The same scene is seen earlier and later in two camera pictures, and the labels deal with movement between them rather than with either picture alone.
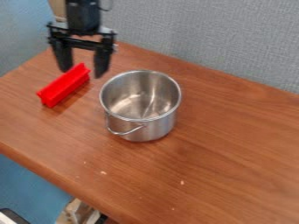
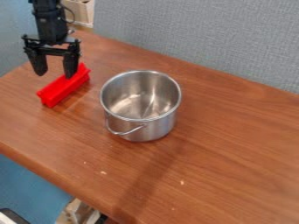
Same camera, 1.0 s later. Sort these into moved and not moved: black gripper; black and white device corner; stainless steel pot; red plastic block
Moved: black gripper
Not moved: red plastic block; stainless steel pot; black and white device corner
